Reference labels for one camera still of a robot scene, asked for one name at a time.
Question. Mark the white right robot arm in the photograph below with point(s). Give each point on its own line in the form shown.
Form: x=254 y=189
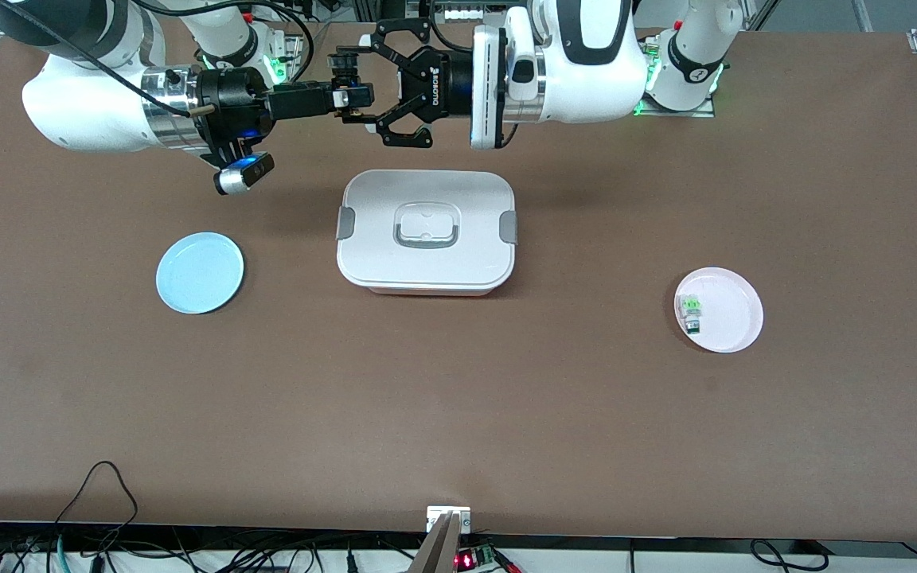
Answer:
x=84 y=111

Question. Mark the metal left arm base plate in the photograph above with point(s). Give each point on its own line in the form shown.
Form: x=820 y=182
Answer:
x=681 y=114

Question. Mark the white bracket plate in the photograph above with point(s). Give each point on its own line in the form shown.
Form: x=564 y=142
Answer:
x=435 y=517

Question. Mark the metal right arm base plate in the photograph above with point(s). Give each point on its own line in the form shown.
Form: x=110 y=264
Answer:
x=293 y=44

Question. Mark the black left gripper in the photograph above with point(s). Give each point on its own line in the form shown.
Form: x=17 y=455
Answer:
x=440 y=82

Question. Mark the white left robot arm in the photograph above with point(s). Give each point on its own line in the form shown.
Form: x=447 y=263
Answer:
x=586 y=72

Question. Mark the white lunch box grey clips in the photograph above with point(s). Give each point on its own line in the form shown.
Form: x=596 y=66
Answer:
x=427 y=263

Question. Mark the light blue round plate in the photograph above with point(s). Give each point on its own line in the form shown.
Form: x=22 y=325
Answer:
x=200 y=274

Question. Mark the grey metal post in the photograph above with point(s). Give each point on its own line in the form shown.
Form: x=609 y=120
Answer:
x=438 y=549

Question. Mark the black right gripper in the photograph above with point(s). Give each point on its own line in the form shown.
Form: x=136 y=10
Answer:
x=234 y=103

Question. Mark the green push button switch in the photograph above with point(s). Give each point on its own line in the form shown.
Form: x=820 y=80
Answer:
x=692 y=306

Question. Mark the orange push button switch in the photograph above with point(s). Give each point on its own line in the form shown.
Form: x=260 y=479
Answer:
x=343 y=68

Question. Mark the pale pink round plate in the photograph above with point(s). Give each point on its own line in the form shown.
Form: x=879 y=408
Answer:
x=729 y=310

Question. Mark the circuit board red display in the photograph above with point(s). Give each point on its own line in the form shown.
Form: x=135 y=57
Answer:
x=466 y=559

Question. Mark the white power strip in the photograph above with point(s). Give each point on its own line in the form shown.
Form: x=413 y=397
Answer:
x=466 y=13

